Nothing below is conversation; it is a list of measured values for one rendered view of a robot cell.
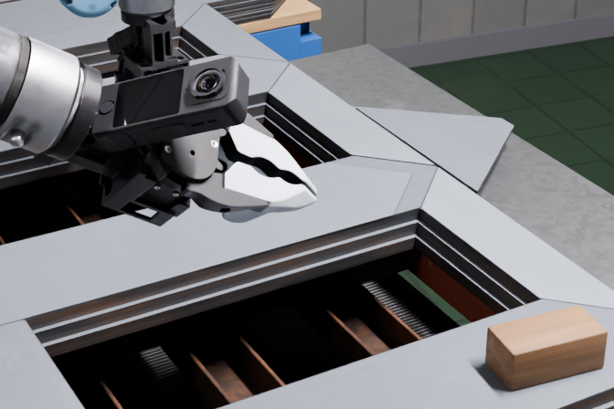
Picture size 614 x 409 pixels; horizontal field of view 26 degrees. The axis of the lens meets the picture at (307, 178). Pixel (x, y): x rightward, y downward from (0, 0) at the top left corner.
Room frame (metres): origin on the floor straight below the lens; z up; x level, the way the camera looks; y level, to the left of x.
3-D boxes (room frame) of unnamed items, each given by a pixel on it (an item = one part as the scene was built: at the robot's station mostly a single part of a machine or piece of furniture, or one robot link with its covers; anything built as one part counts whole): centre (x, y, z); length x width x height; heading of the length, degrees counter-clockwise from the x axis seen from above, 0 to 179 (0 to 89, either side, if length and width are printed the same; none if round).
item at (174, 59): (1.66, 0.21, 1.07); 0.09 x 0.08 x 0.12; 29
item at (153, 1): (1.67, 0.21, 1.15); 0.08 x 0.08 x 0.05
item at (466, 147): (2.02, -0.23, 0.77); 0.45 x 0.20 x 0.04; 29
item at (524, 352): (1.22, -0.27, 0.89); 0.12 x 0.06 x 0.05; 112
